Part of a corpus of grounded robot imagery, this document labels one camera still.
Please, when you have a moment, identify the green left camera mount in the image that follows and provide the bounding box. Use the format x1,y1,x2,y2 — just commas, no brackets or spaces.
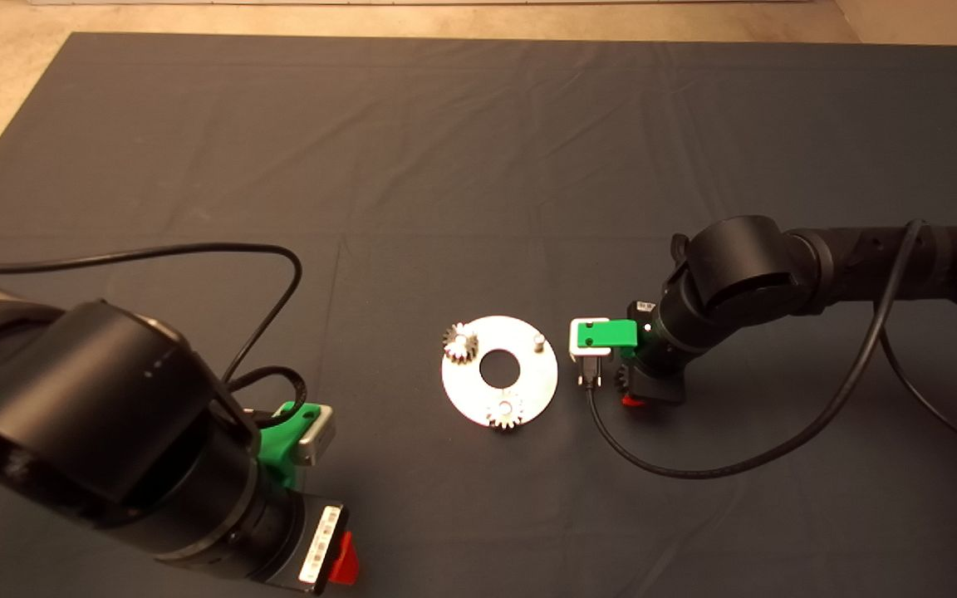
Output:
256,401,321,491

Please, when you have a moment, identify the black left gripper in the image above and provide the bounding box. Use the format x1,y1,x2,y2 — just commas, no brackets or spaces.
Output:
258,490,361,596

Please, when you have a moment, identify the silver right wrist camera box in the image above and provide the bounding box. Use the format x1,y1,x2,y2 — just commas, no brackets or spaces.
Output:
569,318,612,360

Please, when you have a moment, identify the dark grey table cloth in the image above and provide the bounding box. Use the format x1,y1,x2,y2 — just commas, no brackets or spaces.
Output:
0,33,957,598

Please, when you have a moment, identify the thin black left camera cable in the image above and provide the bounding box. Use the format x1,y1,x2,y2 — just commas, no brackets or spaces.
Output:
0,243,309,433

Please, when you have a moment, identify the round metal carrier plate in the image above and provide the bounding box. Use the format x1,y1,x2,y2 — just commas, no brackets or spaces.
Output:
440,316,559,429

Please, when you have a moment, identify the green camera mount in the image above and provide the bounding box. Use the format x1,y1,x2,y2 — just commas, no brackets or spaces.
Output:
576,319,640,360
256,401,321,491

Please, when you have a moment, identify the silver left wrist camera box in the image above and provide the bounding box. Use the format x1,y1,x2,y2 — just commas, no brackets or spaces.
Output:
294,404,336,466

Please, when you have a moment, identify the green right camera mount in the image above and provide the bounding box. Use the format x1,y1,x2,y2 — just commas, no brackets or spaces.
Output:
576,319,640,360

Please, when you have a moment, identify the black right camera cable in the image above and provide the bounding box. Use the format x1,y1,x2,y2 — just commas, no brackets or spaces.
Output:
581,218,957,481

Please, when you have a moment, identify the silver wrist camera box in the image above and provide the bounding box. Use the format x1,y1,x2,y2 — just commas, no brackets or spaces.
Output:
569,318,612,360
294,404,336,466

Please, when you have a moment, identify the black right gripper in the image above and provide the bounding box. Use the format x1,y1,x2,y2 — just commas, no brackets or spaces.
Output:
620,299,687,409

